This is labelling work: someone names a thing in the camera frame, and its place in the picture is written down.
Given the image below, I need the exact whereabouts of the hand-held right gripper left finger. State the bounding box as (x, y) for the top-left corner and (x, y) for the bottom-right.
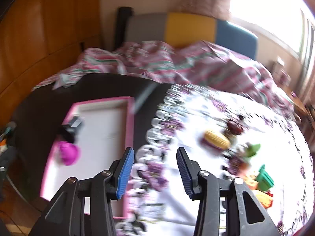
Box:
(30, 147), (134, 236)

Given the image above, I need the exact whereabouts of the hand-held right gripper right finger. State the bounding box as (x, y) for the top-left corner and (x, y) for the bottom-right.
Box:
(176, 147), (281, 236)

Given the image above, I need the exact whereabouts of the pink cardboard box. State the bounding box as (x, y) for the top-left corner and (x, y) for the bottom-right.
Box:
(40, 96), (136, 220)

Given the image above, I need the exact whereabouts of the yellow oval embossed block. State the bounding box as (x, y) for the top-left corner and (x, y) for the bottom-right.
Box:
(202, 129), (232, 151)

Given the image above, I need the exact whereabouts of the magenta perforated plastic toy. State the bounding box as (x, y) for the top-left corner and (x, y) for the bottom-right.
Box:
(57, 141), (81, 166)

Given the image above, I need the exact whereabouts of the brown pumpkin-shaped container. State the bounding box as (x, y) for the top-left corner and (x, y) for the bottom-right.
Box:
(226, 119), (245, 136)

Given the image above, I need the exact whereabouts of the black and grey cylinder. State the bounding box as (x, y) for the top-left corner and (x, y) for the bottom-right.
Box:
(58, 115), (85, 143)

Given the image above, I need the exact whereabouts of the green and white plastic toy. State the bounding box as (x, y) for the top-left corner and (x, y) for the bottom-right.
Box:
(242, 143), (261, 158)

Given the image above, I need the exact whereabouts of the teal plastic spool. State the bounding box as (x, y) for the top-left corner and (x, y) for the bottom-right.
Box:
(255, 165), (275, 192)

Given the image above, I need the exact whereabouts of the white floral lace cloth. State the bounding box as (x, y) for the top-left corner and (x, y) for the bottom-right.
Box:
(116, 84), (313, 236)

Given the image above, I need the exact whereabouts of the orange plastic toy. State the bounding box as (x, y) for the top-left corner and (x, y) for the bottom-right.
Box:
(253, 189), (274, 209)

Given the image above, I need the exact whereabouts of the pink striped blanket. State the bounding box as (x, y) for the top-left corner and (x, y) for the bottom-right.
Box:
(32, 41), (296, 112)

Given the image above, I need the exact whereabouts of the printed plastic bag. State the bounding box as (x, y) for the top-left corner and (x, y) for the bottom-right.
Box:
(0, 122), (18, 154)

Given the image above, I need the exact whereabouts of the grey yellow blue headboard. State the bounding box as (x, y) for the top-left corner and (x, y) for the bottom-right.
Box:
(116, 7), (259, 61)

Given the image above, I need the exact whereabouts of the wooden wardrobe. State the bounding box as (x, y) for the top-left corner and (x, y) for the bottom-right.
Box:
(0, 0), (102, 115)

